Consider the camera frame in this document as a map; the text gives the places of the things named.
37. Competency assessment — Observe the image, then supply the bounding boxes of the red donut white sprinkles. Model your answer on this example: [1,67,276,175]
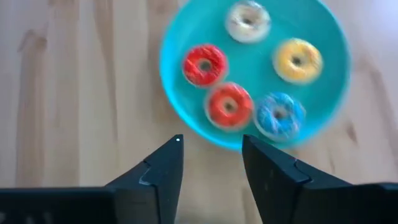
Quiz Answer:
[181,43,229,89]

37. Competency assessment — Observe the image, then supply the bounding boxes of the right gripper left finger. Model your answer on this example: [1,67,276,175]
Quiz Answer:
[105,134,185,224]

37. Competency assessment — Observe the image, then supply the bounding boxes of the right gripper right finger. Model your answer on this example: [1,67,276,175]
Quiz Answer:
[241,134,353,224]

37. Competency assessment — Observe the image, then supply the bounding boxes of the coral red glazed donut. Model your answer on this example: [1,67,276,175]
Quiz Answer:
[204,82,256,131]

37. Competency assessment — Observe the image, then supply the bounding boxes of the orange yellow glazed donut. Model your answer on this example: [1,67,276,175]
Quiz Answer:
[272,37,325,85]

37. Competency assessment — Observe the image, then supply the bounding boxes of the light blue plate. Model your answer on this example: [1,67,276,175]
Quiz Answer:
[159,0,353,152]

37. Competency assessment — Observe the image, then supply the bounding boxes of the blue donut white sprinkles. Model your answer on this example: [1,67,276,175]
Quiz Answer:
[254,91,307,142]

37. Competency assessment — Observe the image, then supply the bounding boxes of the white glazed donut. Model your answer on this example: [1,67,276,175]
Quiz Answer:
[224,0,272,44]

